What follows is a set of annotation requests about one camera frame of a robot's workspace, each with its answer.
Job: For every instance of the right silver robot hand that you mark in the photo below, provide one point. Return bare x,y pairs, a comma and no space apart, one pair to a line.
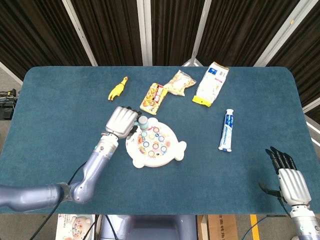
293,185

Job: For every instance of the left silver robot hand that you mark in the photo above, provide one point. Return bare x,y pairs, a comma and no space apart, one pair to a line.
120,122

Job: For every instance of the small teal toy rod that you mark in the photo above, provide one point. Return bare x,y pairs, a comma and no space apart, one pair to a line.
143,122

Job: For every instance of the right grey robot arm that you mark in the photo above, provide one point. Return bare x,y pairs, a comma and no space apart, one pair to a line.
305,225

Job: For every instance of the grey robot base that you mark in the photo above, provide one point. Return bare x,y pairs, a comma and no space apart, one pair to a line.
150,227

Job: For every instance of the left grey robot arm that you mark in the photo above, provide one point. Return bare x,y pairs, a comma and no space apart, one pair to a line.
100,162

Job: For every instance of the white fish-shaped toy board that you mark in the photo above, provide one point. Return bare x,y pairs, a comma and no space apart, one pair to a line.
170,155

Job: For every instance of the toy box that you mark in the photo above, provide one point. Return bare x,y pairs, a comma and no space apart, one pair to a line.
75,227

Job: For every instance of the yellow rubber chicken toy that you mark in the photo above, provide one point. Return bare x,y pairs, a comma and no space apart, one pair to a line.
116,91

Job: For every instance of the yellow red snack box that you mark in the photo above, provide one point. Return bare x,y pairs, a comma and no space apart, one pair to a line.
152,100

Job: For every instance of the blue table cloth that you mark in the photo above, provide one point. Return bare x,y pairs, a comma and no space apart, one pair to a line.
225,180

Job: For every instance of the crumpled clear snack bag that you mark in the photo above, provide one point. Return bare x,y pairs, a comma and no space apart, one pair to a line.
180,82

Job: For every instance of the brown cardboard box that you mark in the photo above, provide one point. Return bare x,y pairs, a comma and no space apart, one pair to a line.
220,227

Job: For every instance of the white blue toothpaste tube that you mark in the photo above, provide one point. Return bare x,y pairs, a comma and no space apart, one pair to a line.
226,132

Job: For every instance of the dark brown pleated curtain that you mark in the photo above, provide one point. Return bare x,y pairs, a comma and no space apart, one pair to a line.
117,30

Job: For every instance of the white yellow snack packet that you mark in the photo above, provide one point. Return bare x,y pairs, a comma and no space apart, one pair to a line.
212,85

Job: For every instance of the black electronic equipment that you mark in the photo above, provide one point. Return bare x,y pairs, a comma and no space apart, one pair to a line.
6,110

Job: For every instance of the white frame post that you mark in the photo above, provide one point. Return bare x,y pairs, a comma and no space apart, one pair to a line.
280,37
311,106
313,132
80,35
200,32
145,32

